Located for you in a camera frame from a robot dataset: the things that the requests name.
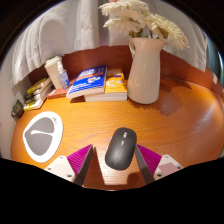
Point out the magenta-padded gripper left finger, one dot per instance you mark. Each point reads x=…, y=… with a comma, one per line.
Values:
x=62, y=166

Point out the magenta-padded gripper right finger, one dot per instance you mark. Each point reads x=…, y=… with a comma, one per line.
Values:
x=166, y=166

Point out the black computer mouse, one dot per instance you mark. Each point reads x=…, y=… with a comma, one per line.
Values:
x=120, y=150

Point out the white grey mouse pad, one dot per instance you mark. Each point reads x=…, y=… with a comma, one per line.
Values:
x=41, y=136

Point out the yellow white book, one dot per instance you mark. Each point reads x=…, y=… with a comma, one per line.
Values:
x=33, y=105

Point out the black spine book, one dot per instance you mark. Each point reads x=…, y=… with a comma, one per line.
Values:
x=36, y=93
x=35, y=99

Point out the dark red book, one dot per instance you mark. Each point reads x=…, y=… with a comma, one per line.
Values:
x=57, y=93

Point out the green black mug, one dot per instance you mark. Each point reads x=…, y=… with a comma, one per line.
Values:
x=16, y=108

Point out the yellow black cover book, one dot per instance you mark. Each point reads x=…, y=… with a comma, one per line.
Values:
x=37, y=86

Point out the clear spray bottle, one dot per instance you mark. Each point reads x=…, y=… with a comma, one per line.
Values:
x=63, y=78

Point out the cream ceramic pitcher vase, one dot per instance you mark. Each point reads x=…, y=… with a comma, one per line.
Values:
x=145, y=76

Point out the orange cover book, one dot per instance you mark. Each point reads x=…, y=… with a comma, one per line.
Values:
x=115, y=88

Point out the cream lidded tumbler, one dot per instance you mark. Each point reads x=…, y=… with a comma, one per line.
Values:
x=52, y=73

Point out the window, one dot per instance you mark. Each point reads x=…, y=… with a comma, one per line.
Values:
x=217, y=63

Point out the white pleated curtain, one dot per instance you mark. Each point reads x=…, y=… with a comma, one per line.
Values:
x=66, y=30

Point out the white flower bouquet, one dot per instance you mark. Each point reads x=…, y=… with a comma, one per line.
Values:
x=133, y=16

